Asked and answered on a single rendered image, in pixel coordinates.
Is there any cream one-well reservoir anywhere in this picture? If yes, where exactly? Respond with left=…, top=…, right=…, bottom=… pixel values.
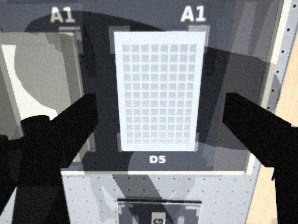
left=0, top=32, right=84, bottom=140

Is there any grey base plate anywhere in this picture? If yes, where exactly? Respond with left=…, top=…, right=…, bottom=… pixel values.
left=62, top=0, right=298, bottom=224

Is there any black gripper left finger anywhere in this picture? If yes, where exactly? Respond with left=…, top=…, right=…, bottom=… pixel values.
left=0, top=94, right=99, bottom=224

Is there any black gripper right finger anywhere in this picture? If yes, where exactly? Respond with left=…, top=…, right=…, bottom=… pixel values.
left=222, top=93, right=298, bottom=224

